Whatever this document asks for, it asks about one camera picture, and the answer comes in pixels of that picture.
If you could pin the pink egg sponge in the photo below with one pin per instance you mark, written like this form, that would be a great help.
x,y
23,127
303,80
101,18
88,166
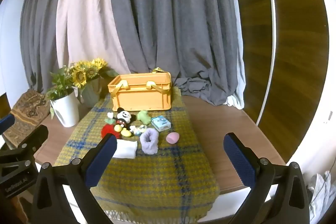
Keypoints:
x,y
172,138

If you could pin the pale pink curtain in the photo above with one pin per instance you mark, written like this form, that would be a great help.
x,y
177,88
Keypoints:
x,y
86,16

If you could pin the fuzzy purple scrunchie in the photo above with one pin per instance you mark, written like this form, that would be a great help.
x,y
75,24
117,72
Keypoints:
x,y
151,146

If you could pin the white sheer curtain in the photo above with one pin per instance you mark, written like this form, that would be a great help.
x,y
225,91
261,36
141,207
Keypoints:
x,y
237,87

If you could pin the narrow grey curtain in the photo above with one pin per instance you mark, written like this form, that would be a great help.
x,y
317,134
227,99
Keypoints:
x,y
39,37

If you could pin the wooden door white trim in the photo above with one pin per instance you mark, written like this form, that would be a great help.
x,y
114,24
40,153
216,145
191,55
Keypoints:
x,y
294,56

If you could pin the orange plastic basket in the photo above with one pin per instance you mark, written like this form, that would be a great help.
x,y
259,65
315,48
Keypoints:
x,y
141,100

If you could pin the black mouse plush toy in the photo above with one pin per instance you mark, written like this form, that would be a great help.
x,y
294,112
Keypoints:
x,y
123,116

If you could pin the yellow basket tag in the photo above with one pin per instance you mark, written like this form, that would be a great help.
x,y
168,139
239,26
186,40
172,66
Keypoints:
x,y
158,70

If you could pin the small white blue toy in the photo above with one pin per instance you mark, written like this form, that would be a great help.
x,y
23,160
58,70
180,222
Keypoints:
x,y
138,130

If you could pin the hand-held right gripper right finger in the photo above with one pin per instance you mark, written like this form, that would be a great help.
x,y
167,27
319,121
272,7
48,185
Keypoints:
x,y
240,161

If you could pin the potted plant white pot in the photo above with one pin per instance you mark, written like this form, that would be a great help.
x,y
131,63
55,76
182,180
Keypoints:
x,y
65,111

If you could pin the wide grey curtain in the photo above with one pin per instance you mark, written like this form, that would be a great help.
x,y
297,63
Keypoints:
x,y
178,16

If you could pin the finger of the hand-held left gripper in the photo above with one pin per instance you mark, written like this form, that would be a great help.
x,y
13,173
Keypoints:
x,y
6,123
34,138

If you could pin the sunflower bouquet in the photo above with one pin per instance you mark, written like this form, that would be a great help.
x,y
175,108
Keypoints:
x,y
84,73

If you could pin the yellow blue plaid blanket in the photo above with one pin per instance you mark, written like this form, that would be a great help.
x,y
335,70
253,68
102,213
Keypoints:
x,y
147,182

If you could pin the brown patterned cushion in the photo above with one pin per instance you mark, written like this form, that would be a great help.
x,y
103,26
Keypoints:
x,y
26,111

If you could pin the green vase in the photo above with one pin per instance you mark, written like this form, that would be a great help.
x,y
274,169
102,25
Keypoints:
x,y
92,95

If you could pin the red fluffy pompom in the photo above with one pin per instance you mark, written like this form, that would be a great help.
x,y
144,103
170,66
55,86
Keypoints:
x,y
107,130

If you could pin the crumpled grey white cloth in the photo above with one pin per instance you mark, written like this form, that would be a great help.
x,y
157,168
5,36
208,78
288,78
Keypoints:
x,y
319,195

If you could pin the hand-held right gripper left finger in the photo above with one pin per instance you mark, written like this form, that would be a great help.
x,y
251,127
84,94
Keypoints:
x,y
101,161

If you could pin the blue tissue packet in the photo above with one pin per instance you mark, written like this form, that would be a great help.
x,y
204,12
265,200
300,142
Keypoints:
x,y
161,123

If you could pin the green plush toy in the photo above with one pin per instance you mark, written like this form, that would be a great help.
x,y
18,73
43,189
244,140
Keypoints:
x,y
144,117

